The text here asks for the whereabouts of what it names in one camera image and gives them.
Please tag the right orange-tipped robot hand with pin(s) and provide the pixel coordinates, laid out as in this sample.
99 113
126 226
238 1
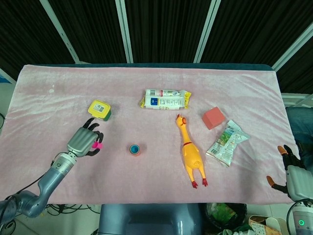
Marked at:
299 181

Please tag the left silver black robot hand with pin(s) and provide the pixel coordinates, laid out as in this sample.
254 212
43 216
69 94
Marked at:
82 142

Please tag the pink plastic cup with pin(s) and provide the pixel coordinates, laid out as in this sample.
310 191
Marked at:
98 146

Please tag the light blue plastic cup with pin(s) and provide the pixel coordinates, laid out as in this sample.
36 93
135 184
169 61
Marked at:
134 148

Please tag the right white-grey robot arm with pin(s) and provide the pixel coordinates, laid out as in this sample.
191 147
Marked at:
303 218

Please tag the orange plastic cup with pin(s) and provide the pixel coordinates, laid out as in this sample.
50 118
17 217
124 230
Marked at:
138 154

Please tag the yellow-lidded green container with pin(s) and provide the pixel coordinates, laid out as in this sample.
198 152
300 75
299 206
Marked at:
99 109

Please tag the cardboard box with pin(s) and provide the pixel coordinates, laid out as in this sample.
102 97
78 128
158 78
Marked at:
261 226

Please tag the white metal rack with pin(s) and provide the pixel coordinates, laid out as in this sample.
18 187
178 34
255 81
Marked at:
298 99

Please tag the black-lined trash bin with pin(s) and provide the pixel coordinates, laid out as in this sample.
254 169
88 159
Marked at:
225 215

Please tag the green white snack bag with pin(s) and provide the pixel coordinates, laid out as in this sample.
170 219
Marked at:
226 143

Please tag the white yellow-ended snack package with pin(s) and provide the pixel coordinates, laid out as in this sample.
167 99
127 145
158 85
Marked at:
163 100

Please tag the pink plush table cloth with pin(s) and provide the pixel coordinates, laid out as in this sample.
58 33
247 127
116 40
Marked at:
156 78

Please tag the blue-grey robot torso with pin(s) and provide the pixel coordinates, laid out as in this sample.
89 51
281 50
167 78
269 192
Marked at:
149 220

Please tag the red foam cube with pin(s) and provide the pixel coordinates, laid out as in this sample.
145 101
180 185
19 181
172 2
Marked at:
213 118

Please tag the yellow rubber chicken toy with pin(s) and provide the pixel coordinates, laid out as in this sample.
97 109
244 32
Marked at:
190 151

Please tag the white partition frame post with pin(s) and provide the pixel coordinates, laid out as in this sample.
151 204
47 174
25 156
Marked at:
206 31
61 31
124 31
293 46

